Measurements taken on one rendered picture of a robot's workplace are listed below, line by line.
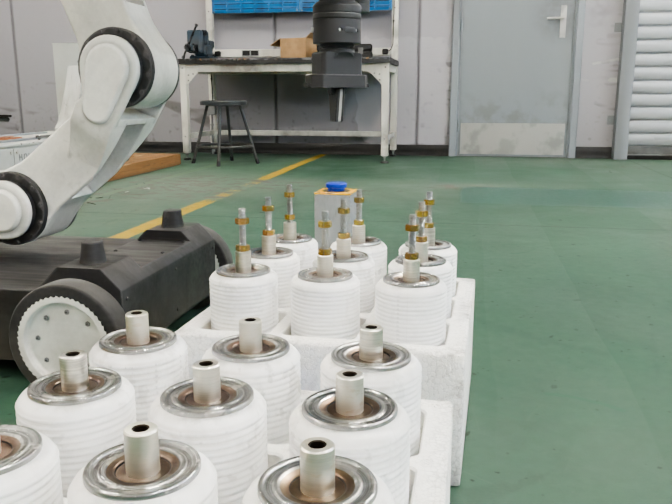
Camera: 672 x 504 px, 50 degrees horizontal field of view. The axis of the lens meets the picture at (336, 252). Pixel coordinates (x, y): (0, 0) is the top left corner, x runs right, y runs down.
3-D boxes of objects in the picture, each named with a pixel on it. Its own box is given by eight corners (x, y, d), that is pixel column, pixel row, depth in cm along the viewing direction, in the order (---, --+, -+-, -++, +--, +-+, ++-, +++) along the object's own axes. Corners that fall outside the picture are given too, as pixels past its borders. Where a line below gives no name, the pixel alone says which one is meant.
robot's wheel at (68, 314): (12, 397, 120) (1, 281, 116) (30, 386, 125) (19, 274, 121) (124, 407, 117) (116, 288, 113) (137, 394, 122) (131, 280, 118)
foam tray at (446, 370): (177, 455, 101) (171, 333, 97) (264, 358, 138) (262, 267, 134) (459, 487, 93) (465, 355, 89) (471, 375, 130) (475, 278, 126)
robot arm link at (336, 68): (319, 87, 127) (319, 16, 124) (293, 87, 135) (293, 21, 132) (378, 88, 133) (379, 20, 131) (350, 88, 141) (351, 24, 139)
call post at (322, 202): (314, 351, 142) (313, 194, 135) (322, 339, 149) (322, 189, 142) (349, 353, 140) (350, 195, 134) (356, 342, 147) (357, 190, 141)
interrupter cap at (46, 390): (7, 405, 58) (7, 397, 58) (59, 371, 66) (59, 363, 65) (93, 413, 57) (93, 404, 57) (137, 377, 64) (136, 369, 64)
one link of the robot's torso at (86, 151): (-49, 212, 137) (93, 13, 124) (15, 198, 156) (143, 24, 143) (11, 268, 137) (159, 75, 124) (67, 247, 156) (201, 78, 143)
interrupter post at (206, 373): (188, 406, 58) (186, 367, 57) (199, 394, 60) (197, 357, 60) (216, 408, 58) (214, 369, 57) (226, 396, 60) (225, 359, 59)
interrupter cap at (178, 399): (144, 417, 56) (143, 409, 56) (182, 380, 63) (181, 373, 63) (236, 425, 55) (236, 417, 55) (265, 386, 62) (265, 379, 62)
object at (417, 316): (435, 426, 94) (440, 293, 90) (365, 416, 97) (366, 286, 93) (448, 397, 103) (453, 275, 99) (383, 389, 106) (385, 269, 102)
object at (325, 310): (302, 383, 108) (301, 266, 104) (365, 389, 106) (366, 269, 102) (283, 409, 99) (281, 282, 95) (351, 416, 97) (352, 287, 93)
